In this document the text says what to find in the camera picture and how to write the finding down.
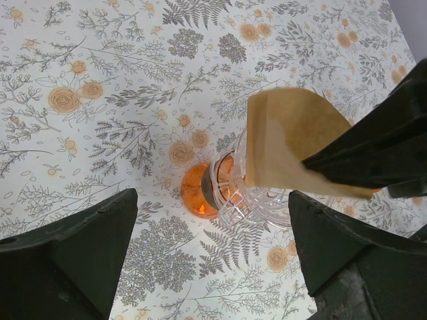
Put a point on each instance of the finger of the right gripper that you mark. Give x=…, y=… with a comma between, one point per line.
x=385, y=149

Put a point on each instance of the clear glass dripper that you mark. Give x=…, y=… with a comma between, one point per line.
x=260, y=204

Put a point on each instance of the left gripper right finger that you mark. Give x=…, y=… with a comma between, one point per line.
x=354, y=270

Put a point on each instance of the floral table mat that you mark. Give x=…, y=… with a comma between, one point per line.
x=101, y=96

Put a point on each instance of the brown paper coffee filter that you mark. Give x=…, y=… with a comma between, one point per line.
x=284, y=127

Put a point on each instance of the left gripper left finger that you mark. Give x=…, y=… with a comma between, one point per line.
x=68, y=269

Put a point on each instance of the orange glass carafe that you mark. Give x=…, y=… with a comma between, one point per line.
x=200, y=191

